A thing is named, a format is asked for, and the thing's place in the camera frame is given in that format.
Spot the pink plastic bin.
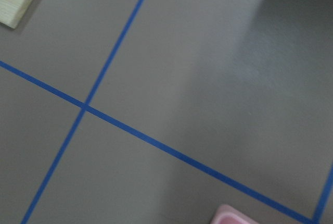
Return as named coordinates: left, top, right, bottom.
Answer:
left=210, top=204, right=258, bottom=224

